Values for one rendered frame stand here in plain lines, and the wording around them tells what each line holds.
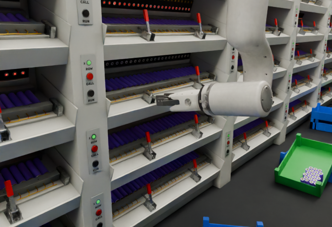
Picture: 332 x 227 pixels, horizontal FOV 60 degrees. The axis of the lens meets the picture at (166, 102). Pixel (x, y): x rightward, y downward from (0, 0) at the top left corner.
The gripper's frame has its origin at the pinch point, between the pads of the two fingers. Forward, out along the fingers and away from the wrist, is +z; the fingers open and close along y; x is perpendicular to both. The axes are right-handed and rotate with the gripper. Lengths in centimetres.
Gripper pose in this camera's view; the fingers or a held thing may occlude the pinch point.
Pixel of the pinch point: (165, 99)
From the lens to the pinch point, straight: 86.7
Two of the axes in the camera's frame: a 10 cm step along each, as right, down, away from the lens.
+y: 6.7, -1.8, 7.2
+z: -7.3, 0.0, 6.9
